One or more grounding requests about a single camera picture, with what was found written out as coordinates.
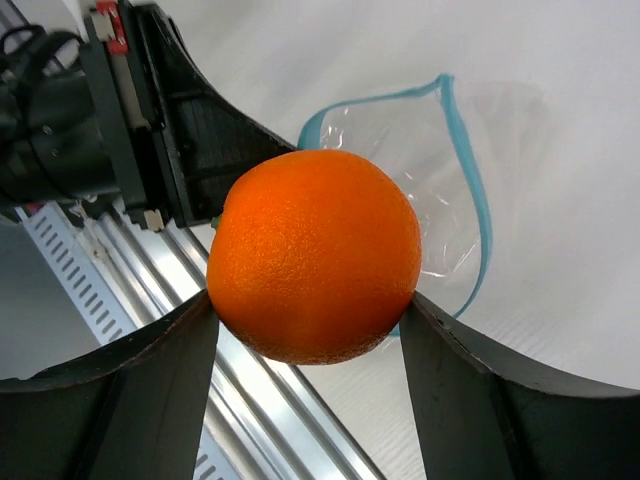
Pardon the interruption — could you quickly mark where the aluminium mounting rail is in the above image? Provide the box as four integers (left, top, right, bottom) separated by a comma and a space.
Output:
68, 205, 383, 479

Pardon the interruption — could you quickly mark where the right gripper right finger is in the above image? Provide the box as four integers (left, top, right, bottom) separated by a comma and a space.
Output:
400, 294, 639, 479

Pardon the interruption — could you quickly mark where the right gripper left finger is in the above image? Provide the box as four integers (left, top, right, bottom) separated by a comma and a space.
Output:
1, 291, 219, 479

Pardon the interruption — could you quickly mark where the slotted cable duct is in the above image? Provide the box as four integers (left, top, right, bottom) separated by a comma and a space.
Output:
1, 206, 236, 479

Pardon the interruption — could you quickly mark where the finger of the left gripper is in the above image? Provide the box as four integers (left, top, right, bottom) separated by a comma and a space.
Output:
149, 5, 295, 223

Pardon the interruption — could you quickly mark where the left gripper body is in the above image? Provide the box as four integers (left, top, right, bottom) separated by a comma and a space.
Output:
80, 1, 195, 230

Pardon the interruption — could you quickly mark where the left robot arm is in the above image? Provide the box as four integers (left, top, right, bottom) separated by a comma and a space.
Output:
1, 1, 292, 231

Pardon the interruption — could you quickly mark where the orange fake fruit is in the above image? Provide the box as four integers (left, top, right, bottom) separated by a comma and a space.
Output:
206, 150, 422, 365

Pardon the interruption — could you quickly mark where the clear zip top bag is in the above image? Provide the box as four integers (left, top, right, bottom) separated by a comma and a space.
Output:
297, 74, 493, 318

